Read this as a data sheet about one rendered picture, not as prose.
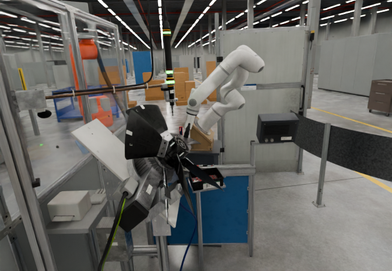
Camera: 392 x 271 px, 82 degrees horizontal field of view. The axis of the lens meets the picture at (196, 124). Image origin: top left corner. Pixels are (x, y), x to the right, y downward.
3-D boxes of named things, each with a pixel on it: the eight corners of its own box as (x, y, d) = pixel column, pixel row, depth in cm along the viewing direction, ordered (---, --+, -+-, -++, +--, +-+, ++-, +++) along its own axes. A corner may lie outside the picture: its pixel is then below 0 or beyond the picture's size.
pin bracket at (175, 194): (163, 197, 125) (174, 188, 124) (165, 193, 131) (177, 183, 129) (170, 205, 126) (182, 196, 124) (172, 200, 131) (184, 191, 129)
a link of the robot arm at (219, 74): (229, 75, 129) (193, 112, 137) (229, 74, 144) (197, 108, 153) (218, 63, 128) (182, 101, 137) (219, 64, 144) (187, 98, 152)
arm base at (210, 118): (195, 116, 201) (209, 102, 195) (210, 131, 202) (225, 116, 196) (191, 122, 183) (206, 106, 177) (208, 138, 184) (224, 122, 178)
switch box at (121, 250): (108, 248, 132) (102, 216, 126) (133, 248, 131) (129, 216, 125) (101, 261, 123) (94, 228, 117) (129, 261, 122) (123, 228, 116)
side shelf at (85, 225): (43, 234, 116) (42, 229, 115) (80, 194, 151) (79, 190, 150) (89, 233, 115) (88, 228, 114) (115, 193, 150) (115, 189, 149)
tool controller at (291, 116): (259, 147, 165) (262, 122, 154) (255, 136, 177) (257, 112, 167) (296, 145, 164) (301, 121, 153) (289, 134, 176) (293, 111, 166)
